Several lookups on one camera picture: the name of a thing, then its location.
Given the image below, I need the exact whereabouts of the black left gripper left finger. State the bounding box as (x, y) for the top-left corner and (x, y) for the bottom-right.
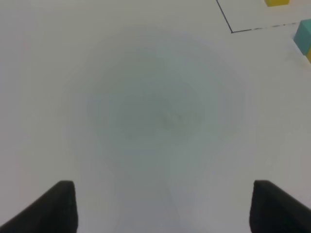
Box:
(0, 181), (78, 233)

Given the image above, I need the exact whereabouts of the template yellow cube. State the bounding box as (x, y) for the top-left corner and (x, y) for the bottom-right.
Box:
(264, 0), (290, 7)

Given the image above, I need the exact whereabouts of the teal cube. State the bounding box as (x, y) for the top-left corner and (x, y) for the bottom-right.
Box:
(294, 19), (311, 55)

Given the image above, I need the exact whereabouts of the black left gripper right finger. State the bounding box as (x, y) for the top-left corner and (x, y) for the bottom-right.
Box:
(249, 180), (311, 233)

